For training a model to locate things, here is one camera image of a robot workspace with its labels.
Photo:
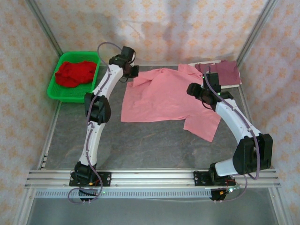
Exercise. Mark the pink t-shirt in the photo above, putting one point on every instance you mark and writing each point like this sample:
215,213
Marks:
159,100

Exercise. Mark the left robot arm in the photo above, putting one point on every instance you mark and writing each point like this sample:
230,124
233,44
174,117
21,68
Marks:
93,138

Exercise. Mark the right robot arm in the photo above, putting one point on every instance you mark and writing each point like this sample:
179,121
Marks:
234,122

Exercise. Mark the white folded t-shirt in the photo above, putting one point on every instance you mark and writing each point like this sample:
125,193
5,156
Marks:
232,86

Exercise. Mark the maroon folded t-shirt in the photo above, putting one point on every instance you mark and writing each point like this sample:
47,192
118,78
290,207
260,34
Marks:
229,72

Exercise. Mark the red t-shirt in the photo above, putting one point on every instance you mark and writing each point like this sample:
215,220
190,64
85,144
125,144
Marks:
75,72

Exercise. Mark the green plastic basket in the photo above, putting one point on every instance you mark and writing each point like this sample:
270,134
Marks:
52,90

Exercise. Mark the aluminium corner post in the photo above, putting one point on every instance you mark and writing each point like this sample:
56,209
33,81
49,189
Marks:
255,32
44,28

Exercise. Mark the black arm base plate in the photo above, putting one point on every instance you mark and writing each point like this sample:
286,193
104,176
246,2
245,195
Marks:
199,179
106,179

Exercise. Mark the aluminium mounting rail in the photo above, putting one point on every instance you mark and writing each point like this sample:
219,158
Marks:
152,178

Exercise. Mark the aluminium side rail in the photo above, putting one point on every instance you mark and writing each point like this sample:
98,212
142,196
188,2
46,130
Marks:
269,201
44,154

